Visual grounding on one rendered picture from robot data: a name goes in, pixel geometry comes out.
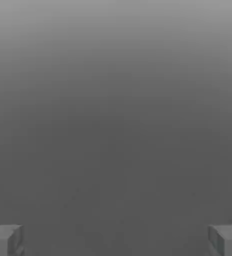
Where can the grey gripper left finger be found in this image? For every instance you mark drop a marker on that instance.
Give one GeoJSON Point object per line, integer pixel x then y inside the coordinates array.
{"type": "Point", "coordinates": [3, 241]}

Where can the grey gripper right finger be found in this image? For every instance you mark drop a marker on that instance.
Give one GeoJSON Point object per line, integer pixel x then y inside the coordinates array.
{"type": "Point", "coordinates": [228, 242]}

